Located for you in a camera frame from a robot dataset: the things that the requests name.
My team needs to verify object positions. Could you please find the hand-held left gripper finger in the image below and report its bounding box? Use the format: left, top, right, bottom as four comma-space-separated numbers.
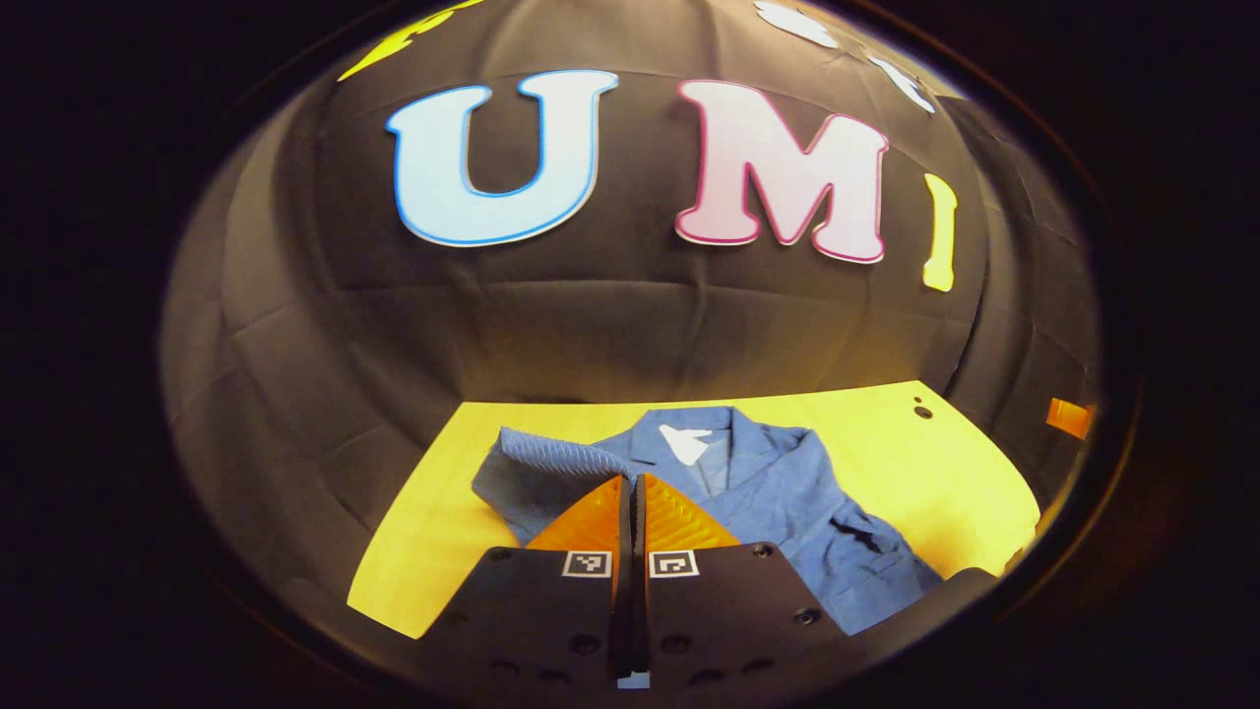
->
632, 473, 850, 692
423, 475, 633, 692

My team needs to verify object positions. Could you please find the blue jacket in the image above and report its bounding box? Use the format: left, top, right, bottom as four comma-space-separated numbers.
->
471, 406, 946, 637

